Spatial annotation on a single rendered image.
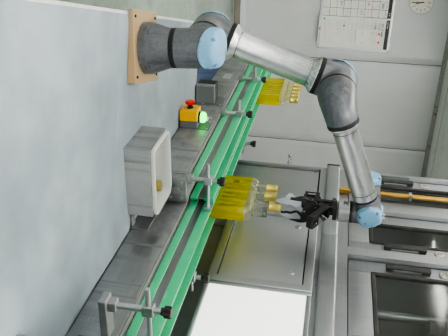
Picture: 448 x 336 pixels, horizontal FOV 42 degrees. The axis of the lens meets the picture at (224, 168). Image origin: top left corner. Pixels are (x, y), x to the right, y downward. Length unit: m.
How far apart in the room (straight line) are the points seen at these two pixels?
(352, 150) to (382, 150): 6.62
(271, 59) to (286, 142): 6.59
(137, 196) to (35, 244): 0.55
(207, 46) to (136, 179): 0.43
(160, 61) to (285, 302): 0.81
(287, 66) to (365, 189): 0.44
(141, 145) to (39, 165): 0.53
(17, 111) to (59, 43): 0.21
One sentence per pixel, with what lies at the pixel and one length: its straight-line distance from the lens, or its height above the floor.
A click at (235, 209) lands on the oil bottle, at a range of 2.00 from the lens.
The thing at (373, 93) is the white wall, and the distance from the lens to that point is 8.07.
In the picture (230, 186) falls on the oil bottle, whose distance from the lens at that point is 2.12.
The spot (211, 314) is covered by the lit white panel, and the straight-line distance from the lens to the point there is 1.78.
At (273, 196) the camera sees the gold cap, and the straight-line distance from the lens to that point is 2.10.
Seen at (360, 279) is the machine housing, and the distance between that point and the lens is 2.04.
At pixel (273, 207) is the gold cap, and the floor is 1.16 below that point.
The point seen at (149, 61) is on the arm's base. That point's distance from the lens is 1.71.
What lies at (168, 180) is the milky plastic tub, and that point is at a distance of 1.89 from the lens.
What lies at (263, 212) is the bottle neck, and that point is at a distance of 2.01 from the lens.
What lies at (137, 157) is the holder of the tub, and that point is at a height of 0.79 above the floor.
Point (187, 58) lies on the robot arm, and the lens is 1.68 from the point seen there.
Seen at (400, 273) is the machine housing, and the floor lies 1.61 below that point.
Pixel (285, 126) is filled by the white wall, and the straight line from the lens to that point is 8.27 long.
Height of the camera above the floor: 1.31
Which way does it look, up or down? 9 degrees down
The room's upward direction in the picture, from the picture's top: 96 degrees clockwise
